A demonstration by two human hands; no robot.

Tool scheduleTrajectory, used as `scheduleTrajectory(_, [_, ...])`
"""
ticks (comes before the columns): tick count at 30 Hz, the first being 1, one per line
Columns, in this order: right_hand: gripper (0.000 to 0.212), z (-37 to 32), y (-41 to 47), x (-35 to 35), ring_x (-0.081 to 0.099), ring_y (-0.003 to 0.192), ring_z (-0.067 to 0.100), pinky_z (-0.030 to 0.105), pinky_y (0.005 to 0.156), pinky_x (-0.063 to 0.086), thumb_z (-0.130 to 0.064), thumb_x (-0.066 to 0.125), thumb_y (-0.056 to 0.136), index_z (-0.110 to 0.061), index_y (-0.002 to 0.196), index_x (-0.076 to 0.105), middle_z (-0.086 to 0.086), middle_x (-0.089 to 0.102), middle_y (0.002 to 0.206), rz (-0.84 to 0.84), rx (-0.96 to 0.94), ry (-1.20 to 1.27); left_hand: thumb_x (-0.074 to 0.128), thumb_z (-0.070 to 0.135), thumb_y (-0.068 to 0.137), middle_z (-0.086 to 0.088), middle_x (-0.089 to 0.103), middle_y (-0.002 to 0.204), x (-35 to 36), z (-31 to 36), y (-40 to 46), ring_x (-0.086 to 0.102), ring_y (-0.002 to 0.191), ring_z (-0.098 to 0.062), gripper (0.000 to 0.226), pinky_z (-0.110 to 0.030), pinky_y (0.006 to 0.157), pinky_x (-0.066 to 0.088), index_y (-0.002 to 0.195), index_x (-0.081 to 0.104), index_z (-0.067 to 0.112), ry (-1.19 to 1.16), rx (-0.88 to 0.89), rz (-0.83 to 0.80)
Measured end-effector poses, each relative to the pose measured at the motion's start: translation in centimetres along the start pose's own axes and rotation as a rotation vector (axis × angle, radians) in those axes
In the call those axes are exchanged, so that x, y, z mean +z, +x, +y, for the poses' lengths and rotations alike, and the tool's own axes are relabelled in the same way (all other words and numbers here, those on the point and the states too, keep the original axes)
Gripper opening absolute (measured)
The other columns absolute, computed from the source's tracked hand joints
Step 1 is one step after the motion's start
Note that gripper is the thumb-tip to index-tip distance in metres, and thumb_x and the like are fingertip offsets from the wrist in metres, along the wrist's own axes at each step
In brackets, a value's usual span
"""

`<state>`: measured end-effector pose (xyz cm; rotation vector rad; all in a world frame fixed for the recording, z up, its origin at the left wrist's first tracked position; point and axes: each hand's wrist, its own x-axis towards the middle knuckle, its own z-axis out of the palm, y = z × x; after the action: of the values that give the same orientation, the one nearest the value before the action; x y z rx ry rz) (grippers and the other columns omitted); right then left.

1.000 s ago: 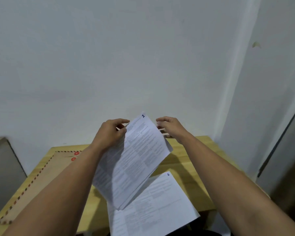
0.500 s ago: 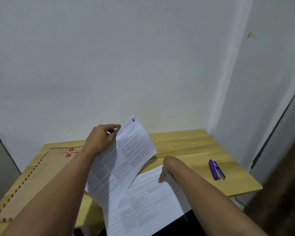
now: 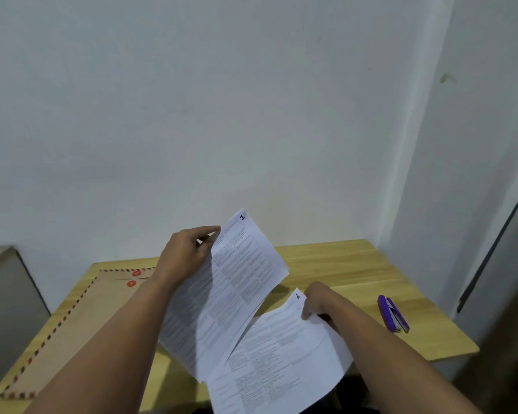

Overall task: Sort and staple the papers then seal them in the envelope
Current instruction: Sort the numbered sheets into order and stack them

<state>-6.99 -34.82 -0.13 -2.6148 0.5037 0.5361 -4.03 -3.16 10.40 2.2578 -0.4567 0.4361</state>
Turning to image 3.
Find person's right hand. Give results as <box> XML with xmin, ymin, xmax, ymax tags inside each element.
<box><xmin>301</xmin><ymin>281</ymin><xmax>347</xmax><ymax>326</ymax></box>

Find single printed paper sheet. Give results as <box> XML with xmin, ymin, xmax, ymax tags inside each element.
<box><xmin>206</xmin><ymin>288</ymin><xmax>354</xmax><ymax>414</ymax></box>

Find person's left forearm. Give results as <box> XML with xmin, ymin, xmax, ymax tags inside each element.
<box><xmin>24</xmin><ymin>271</ymin><xmax>175</xmax><ymax>414</ymax></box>

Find person's left hand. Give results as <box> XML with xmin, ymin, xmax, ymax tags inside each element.
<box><xmin>152</xmin><ymin>226</ymin><xmax>221</xmax><ymax>290</ymax></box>

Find purple stapler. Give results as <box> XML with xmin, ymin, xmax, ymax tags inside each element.
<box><xmin>377</xmin><ymin>295</ymin><xmax>410</xmax><ymax>334</ymax></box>

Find wooden table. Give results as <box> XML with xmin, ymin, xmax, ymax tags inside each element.
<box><xmin>0</xmin><ymin>239</ymin><xmax>480</xmax><ymax>414</ymax></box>

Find grey cabinet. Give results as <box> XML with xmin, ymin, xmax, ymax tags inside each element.
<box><xmin>0</xmin><ymin>246</ymin><xmax>52</xmax><ymax>399</ymax></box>

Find dark door frame strip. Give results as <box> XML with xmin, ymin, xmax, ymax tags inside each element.
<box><xmin>457</xmin><ymin>177</ymin><xmax>518</xmax><ymax>314</ymax></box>

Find person's right forearm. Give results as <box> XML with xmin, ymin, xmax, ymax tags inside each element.
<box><xmin>328</xmin><ymin>295</ymin><xmax>484</xmax><ymax>414</ymax></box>

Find stack of printed paper sheets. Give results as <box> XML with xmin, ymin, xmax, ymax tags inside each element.
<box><xmin>157</xmin><ymin>209</ymin><xmax>290</xmax><ymax>383</ymax></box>

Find brown envelope with striped border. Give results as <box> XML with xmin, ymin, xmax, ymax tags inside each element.
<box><xmin>0</xmin><ymin>267</ymin><xmax>157</xmax><ymax>400</ymax></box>

